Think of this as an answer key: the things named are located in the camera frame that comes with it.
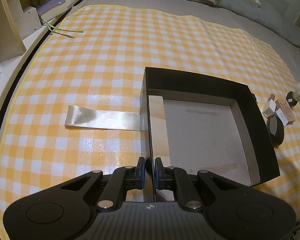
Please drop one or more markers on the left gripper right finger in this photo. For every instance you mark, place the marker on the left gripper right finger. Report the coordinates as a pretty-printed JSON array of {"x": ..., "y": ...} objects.
[{"x": 177, "y": 180}]

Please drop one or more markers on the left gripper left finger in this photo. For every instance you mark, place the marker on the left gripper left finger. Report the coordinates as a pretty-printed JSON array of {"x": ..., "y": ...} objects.
[{"x": 117, "y": 184}]

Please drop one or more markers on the black cardboard box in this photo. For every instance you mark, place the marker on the black cardboard box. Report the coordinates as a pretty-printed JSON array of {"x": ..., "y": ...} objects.
[{"x": 212, "y": 124}]

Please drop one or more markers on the black oval case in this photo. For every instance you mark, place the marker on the black oval case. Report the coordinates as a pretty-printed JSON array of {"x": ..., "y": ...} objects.
[{"x": 275, "y": 130}]

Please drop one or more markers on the white small box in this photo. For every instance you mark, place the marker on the white small box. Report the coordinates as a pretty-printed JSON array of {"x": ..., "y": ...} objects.
[{"x": 269, "y": 108}]

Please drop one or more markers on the brown carved wooden block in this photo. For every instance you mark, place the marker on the brown carved wooden block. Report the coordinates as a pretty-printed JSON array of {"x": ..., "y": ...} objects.
[{"x": 284, "y": 106}]

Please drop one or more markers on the wooden divider board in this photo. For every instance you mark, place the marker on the wooden divider board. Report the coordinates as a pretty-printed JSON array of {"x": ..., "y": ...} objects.
[{"x": 159, "y": 129}]

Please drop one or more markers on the yellow checkered mat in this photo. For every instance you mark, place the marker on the yellow checkered mat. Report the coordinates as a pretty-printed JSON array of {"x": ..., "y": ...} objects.
[{"x": 102, "y": 68}]

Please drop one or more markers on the black round puck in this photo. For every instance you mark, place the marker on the black round puck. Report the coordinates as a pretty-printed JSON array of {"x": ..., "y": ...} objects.
[{"x": 290, "y": 99}]

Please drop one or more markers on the grey duvet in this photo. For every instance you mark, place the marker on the grey duvet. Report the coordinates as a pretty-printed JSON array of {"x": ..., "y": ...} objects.
[{"x": 262, "y": 22}]

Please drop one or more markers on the purple notebook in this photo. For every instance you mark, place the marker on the purple notebook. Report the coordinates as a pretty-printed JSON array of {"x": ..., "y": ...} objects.
[{"x": 49, "y": 5}]

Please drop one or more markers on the wooden file holder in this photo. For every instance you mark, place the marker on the wooden file holder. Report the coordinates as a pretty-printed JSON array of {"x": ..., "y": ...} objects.
[{"x": 18, "y": 20}]

